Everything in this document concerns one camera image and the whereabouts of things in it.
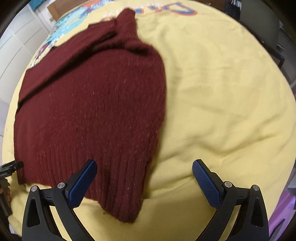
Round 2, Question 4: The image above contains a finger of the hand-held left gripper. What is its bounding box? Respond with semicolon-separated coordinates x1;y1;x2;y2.
0;161;24;179

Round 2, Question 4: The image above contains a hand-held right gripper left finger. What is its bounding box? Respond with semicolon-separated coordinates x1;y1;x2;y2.
21;159;97;241

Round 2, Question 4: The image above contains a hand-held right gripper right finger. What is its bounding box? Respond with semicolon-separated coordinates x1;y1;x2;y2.
192;159;270;241

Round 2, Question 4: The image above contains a dark red knit sweater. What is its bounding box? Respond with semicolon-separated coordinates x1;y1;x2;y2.
13;8;167;224

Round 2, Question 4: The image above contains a yellow printed blanket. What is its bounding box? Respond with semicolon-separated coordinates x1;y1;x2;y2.
2;0;296;241

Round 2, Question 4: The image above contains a purple cloth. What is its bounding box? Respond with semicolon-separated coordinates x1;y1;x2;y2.
268;190;295;241

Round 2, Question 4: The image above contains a white wardrobe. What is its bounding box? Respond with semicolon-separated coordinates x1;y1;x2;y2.
0;5;50;102

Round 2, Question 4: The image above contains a wooden bed headboard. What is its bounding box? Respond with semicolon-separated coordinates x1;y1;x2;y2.
47;2;61;22

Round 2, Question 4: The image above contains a grey-green chair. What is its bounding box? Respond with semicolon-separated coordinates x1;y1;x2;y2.
238;0;294;67

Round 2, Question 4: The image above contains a navy bag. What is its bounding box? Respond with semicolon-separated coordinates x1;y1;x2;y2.
228;0;242;19

